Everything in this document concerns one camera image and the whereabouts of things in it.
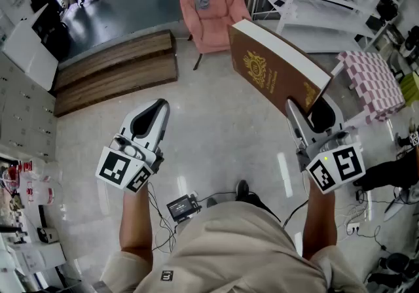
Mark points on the black fabric heap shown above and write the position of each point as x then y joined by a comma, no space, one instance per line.
52,33

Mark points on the pink checkered cloth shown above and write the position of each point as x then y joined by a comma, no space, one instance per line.
373,82

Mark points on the green object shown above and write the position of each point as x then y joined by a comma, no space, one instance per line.
411,87

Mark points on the person's black trouser leg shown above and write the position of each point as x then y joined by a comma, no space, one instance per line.
258,203

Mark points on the white box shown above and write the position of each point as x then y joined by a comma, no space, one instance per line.
29,53

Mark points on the person's dark shoe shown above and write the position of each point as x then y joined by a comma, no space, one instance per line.
212,202
242,190

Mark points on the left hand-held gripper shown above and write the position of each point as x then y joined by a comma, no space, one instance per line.
114,167

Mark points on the gray drawer cabinet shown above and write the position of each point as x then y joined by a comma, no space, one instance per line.
23,115

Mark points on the white power strip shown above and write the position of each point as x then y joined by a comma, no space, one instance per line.
353,228

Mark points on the white metal shelf rack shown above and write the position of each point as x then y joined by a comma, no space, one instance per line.
311,12

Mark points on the person's left forearm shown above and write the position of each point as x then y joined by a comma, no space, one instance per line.
135,219

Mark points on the black screen device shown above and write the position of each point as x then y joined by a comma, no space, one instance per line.
179,208

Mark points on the brown wooden plank platform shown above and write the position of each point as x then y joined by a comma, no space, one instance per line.
114,72

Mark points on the person's right forearm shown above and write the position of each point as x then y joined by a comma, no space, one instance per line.
319,219

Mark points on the small white black device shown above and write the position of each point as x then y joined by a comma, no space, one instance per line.
47,234

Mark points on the pink cushioned armchair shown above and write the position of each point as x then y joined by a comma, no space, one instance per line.
212,30

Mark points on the small black pad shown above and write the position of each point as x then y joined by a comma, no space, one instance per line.
279,2

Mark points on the brown hardcover book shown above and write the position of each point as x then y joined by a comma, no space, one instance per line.
262,66

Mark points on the pile of red white packets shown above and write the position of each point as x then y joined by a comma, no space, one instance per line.
39,187

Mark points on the person's beige shirt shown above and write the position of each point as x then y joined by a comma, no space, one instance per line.
229,252

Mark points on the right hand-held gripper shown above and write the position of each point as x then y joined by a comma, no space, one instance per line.
340,167

